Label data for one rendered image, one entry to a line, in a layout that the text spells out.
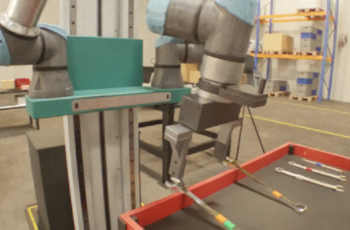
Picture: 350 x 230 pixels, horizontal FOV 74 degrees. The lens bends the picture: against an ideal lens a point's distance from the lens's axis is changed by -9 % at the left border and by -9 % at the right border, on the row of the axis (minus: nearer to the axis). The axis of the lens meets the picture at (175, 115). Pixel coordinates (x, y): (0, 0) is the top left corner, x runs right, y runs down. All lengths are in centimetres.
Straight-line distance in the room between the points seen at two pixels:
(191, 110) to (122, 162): 88
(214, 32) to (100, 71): 71
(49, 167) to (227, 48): 105
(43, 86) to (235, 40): 62
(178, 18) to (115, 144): 89
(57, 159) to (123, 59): 57
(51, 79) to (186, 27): 53
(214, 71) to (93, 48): 70
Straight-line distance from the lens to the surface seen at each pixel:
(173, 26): 46
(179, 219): 57
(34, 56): 82
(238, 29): 42
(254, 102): 41
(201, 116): 42
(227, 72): 43
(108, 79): 108
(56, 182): 133
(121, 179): 133
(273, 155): 91
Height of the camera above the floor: 123
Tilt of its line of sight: 12 degrees down
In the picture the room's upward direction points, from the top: 1 degrees clockwise
